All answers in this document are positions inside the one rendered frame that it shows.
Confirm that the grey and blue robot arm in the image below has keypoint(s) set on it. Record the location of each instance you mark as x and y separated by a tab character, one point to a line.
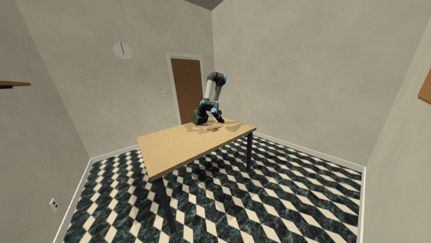
212	106

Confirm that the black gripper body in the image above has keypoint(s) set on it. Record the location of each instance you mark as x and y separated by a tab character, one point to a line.
219	119

